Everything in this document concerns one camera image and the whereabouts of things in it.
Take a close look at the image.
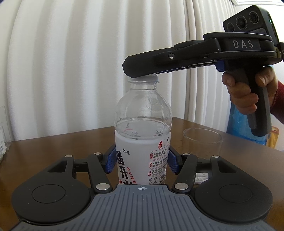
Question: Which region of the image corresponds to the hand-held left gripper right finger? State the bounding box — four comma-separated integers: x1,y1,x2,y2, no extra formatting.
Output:
167,147,239,194

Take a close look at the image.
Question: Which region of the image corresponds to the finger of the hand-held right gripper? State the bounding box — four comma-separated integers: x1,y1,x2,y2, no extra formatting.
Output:
122,38,224,78

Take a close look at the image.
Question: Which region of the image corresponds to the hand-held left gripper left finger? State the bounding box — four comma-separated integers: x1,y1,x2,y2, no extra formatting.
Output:
44,144,117,194

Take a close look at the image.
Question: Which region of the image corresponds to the clear drinking glass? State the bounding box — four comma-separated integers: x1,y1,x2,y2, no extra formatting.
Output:
182,127,223,186

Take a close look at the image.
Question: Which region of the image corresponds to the clear plastic water bottle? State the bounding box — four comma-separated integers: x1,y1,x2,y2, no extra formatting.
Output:
114,77,173,186

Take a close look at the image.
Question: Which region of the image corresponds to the person's right forearm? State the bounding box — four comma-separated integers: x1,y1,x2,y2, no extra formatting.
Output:
269,80,284,125

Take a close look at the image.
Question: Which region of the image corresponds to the person's right hand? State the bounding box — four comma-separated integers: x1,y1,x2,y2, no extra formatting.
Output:
222,66,279,115

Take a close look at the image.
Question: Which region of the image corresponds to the light blue plastic bag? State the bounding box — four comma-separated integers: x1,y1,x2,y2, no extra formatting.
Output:
227,103,270,146

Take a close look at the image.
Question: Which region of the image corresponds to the white pleated curtain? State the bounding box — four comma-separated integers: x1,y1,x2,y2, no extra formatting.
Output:
0,0,284,143

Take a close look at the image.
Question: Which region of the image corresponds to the yellow packet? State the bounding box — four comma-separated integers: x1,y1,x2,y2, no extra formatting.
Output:
267,125,279,150

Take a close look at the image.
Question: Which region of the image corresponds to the clear acrylic stand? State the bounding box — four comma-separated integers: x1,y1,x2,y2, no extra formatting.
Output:
0,106,13,161

